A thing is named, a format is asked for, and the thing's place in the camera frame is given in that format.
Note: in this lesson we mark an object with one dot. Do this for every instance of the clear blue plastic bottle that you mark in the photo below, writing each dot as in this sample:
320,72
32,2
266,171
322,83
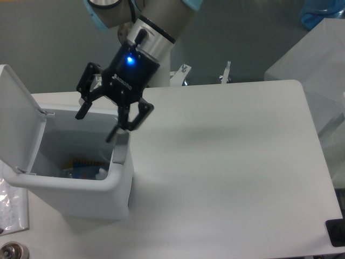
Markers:
86,173

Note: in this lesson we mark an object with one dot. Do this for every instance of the blue water jug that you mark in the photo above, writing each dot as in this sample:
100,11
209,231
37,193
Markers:
313,12

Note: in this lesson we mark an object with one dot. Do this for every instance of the black device at edge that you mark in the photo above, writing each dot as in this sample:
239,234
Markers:
335,229

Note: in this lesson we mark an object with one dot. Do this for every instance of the blue orange snack wrapper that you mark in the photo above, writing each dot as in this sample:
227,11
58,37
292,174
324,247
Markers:
78,165

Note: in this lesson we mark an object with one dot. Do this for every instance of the clear plastic sheet tray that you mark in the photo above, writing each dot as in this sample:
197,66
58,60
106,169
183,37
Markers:
14,207

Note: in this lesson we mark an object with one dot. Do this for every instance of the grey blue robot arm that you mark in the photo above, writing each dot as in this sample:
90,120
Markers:
157,25

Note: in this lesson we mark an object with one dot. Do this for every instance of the round metal knob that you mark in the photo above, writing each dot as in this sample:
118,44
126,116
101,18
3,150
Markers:
14,250

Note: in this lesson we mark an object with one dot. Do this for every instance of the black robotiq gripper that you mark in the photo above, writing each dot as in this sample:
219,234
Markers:
122,82

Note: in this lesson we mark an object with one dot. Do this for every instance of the white trash can open lid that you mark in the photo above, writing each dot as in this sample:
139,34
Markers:
64,161

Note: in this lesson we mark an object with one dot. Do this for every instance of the white pedestal base frame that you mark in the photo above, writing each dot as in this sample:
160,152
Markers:
185,76

